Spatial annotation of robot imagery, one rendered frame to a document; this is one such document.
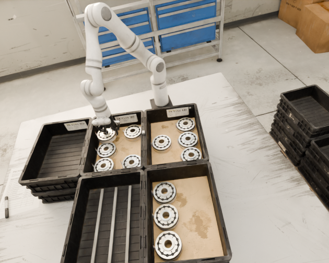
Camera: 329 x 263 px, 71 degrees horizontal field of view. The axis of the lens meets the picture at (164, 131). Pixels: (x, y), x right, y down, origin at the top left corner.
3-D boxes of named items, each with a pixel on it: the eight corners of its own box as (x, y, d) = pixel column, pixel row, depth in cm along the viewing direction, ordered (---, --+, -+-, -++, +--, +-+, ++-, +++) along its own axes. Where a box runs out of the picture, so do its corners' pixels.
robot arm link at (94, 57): (78, 64, 103) (89, 65, 99) (82, 1, 99) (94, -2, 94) (95, 68, 111) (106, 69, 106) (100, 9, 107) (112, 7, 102)
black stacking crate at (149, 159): (148, 124, 140) (144, 110, 132) (196, 117, 139) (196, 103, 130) (148, 181, 113) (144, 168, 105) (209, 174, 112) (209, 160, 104)
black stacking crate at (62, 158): (52, 136, 144) (43, 124, 135) (98, 130, 142) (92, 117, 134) (31, 195, 117) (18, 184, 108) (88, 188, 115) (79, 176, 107)
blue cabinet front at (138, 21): (100, 67, 290) (82, 21, 249) (155, 53, 295) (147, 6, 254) (100, 68, 288) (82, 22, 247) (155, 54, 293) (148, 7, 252)
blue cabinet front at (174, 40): (161, 51, 296) (154, 4, 255) (214, 38, 301) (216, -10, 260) (162, 52, 294) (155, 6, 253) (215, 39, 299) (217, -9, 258)
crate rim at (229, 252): (144, 171, 106) (143, 168, 104) (210, 163, 105) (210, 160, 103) (144, 270, 79) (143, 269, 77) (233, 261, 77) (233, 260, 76)
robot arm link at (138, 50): (128, 30, 118) (139, 36, 113) (157, 58, 140) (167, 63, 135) (118, 46, 119) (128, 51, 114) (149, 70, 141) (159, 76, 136)
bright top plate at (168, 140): (151, 137, 126) (151, 136, 126) (169, 133, 127) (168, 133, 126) (153, 152, 120) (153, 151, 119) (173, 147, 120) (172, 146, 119)
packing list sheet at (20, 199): (8, 169, 144) (8, 169, 144) (45, 160, 146) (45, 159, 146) (-6, 220, 122) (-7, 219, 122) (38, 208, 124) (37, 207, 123)
